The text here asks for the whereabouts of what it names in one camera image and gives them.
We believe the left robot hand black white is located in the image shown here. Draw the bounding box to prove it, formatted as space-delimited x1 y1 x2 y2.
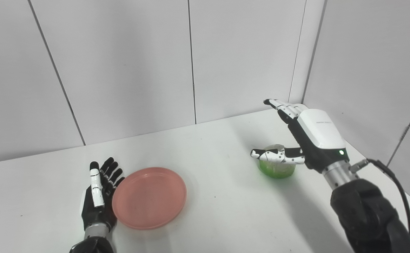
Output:
81 157 125 232

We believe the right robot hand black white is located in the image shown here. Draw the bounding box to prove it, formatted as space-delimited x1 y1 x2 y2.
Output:
250 99 351 174

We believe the green white cabbage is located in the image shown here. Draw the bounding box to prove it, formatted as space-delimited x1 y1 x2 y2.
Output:
257 144 296 179

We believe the pink round plate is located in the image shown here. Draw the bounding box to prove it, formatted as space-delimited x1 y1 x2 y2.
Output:
112 167 187 230

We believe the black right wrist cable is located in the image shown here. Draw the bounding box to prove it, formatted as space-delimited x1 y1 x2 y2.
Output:
350 158 410 238

